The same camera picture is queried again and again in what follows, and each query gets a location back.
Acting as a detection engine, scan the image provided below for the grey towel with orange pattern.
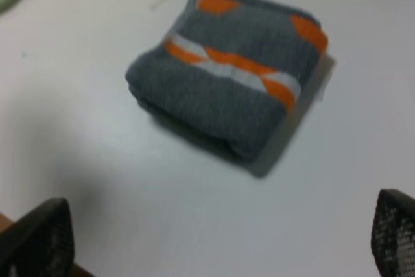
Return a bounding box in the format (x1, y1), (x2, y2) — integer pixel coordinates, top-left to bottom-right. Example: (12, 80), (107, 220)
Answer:
(126, 0), (333, 177)

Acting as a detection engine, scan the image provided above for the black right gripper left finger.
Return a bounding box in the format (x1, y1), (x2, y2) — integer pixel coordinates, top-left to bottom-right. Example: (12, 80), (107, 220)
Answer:
(1, 198), (75, 276)

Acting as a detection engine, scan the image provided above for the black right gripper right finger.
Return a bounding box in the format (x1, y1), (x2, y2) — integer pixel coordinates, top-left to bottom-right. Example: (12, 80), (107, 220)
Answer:
(371, 189), (414, 277)

